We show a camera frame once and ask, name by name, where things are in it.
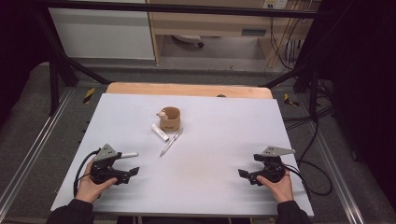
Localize person's right hand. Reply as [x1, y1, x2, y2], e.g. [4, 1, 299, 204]
[256, 170, 295, 204]

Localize white cabinet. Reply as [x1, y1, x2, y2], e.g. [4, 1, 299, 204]
[48, 7, 156, 61]

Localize aluminium floor rail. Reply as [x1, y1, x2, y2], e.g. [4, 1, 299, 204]
[0, 88, 73, 213]
[313, 130, 366, 224]

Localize black frame bar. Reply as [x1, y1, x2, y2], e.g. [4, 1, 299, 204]
[36, 0, 326, 20]

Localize white wall socket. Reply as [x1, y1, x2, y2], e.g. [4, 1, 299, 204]
[262, 0, 290, 10]

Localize person's left hand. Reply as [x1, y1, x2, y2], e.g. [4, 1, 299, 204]
[74, 161, 119, 204]

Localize wooden table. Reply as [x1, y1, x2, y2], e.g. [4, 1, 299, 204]
[106, 81, 275, 100]

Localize left hand-held gripper black cable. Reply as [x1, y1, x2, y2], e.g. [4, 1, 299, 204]
[73, 148, 101, 198]

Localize light wooden desk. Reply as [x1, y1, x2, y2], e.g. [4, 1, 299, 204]
[146, 0, 321, 67]

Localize white tube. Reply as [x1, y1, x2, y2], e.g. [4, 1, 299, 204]
[150, 123, 171, 143]

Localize black curtain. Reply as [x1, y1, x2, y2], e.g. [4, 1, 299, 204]
[311, 0, 396, 203]
[0, 0, 51, 127]

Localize right hand-held gripper black cable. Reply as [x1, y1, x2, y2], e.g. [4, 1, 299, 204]
[283, 160, 333, 198]

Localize hand-held gripper black cable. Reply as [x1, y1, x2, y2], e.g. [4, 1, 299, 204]
[73, 148, 101, 198]
[283, 160, 333, 198]

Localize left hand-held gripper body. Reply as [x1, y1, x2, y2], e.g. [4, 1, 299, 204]
[90, 143, 130, 185]

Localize black metal stand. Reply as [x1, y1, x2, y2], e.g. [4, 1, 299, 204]
[32, 6, 112, 117]
[262, 18, 322, 123]

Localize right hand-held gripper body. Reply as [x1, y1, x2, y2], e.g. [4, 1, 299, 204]
[253, 146, 296, 184]

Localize white chair base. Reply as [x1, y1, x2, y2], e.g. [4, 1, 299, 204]
[172, 34, 205, 49]

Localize hanging cable bundle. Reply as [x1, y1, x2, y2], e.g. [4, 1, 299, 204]
[268, 15, 304, 72]

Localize clear pen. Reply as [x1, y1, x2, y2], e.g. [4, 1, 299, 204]
[159, 128, 184, 158]

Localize black floor cables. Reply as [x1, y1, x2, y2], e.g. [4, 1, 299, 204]
[281, 78, 336, 133]

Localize tan pen holder with bear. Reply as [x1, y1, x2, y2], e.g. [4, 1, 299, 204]
[156, 106, 182, 133]

